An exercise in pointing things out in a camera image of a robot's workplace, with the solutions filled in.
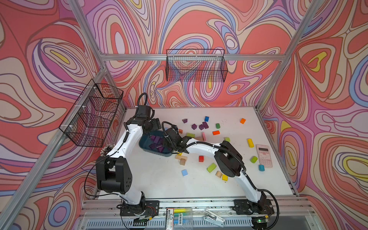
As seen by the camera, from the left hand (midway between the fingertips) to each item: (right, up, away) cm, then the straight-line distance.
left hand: (155, 126), depth 88 cm
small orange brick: (+15, -4, +16) cm, 23 cm away
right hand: (+5, -13, +6) cm, 15 cm away
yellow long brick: (+64, -12, +9) cm, 66 cm away
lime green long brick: (+23, -7, +15) cm, 28 cm away
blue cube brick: (+35, +5, +23) cm, 43 cm away
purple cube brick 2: (+25, -1, +19) cm, 31 cm away
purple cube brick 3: (+34, 0, +20) cm, 39 cm away
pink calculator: (+70, -19, +3) cm, 73 cm away
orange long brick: (+42, -6, +17) cm, 45 cm away
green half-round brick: (+43, -1, +19) cm, 47 cm away
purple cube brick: (+18, +4, +23) cm, 30 cm away
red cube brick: (+29, -20, 0) cm, 35 cm away
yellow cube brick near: (+42, -30, -5) cm, 52 cm away
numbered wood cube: (+17, -23, +1) cm, 28 cm away
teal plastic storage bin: (-4, -12, +10) cm, 16 cm away
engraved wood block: (+15, -20, +3) cm, 25 cm away
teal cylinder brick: (+65, -25, -2) cm, 70 cm away
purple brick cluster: (+31, -1, +19) cm, 36 cm away
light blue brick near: (+18, -28, -2) cm, 34 cm away
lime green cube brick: (+49, -9, +11) cm, 51 cm away
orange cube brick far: (+63, +3, +20) cm, 66 cm away
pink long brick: (+32, -8, +12) cm, 35 cm away
